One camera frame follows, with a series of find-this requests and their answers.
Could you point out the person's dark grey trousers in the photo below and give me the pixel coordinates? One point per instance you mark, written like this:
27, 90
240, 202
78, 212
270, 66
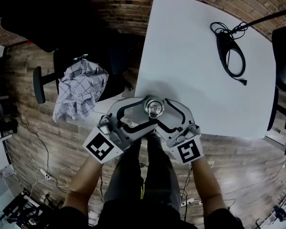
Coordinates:
157, 175

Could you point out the black floor equipment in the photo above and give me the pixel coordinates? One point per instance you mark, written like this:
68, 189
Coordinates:
0, 113

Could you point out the black device with green lights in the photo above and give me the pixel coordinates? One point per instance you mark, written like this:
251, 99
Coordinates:
81, 57

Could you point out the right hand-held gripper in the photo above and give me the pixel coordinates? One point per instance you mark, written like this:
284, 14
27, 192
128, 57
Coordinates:
187, 150

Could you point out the white power strip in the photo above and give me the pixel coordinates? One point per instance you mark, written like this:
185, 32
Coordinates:
45, 175
191, 202

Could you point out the person's left forearm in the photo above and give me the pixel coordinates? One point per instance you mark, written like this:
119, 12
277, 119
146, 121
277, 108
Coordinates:
85, 180

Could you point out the white square table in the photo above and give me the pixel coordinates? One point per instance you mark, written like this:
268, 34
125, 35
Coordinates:
193, 56

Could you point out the person's right forearm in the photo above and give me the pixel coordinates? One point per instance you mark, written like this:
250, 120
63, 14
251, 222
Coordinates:
207, 185

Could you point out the black desk lamp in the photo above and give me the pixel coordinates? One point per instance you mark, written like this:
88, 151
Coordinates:
220, 48

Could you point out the black office chair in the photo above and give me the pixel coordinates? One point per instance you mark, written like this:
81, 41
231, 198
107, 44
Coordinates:
284, 56
50, 20

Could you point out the white checked cloth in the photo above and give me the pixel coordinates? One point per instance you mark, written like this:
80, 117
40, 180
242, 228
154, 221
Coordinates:
81, 89

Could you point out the grey desk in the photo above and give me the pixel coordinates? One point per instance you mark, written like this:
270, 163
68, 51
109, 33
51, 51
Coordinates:
274, 139

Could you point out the steel water bottle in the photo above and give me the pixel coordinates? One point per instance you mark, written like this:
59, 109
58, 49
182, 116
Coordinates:
145, 103

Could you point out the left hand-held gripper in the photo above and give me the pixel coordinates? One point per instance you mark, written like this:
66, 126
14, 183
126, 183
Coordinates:
100, 147

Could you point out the person's black shirt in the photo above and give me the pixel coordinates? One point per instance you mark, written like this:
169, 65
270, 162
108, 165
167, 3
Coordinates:
138, 216

